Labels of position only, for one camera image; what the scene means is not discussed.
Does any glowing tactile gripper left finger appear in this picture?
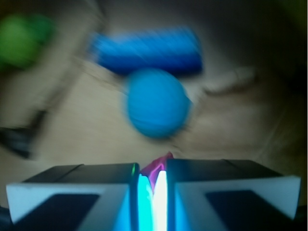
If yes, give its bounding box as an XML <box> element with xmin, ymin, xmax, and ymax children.
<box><xmin>6</xmin><ymin>163</ymin><xmax>154</xmax><ymax>231</ymax></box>

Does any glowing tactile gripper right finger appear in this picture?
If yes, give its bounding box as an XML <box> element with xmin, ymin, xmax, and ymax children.
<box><xmin>155</xmin><ymin>159</ymin><xmax>301</xmax><ymax>231</ymax></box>

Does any red paper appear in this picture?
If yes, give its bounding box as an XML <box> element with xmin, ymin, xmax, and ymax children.
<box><xmin>140</xmin><ymin>152</ymin><xmax>174</xmax><ymax>193</ymax></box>

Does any green crumpled paper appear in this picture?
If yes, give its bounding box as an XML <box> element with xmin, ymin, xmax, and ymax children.
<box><xmin>0</xmin><ymin>14</ymin><xmax>55</xmax><ymax>72</ymax></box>

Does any black tape front left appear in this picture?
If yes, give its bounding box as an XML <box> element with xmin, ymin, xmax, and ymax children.
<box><xmin>0</xmin><ymin>110</ymin><xmax>48</xmax><ymax>159</ymax></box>

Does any blue dimpled ball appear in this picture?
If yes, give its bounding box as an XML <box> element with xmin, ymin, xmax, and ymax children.
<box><xmin>126</xmin><ymin>68</ymin><xmax>192</xmax><ymax>139</ymax></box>

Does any brown paper bag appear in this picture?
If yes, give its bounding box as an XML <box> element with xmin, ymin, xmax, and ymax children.
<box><xmin>0</xmin><ymin>0</ymin><xmax>308</xmax><ymax>206</ymax></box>

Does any blue sponge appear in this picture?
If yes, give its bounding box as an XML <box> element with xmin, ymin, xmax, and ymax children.
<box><xmin>89</xmin><ymin>27</ymin><xmax>203</xmax><ymax>75</ymax></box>

